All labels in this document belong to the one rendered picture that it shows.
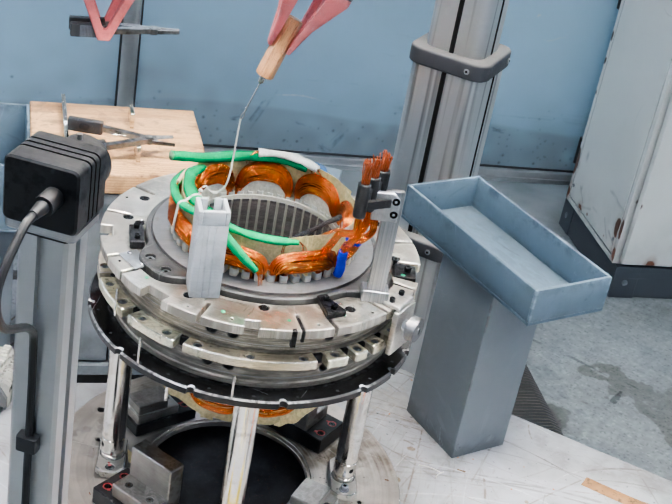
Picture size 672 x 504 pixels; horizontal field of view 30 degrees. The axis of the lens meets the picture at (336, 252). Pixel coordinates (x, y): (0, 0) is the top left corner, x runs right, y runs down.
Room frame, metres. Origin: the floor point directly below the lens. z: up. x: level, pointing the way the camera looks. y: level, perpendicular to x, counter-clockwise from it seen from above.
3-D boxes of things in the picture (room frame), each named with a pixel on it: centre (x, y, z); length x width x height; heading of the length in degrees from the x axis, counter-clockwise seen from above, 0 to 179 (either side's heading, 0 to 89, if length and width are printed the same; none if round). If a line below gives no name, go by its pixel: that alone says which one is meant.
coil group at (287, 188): (1.17, 0.09, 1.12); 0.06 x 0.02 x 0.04; 105
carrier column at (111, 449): (1.08, 0.20, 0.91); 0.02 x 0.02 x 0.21
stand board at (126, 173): (1.33, 0.27, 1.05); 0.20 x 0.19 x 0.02; 108
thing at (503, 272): (1.28, -0.19, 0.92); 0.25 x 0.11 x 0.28; 36
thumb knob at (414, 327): (1.01, -0.09, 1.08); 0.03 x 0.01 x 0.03; 153
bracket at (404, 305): (1.02, -0.07, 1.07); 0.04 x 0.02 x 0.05; 153
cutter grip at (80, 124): (1.30, 0.31, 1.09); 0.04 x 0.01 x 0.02; 93
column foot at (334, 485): (1.11, -0.05, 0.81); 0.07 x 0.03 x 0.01; 8
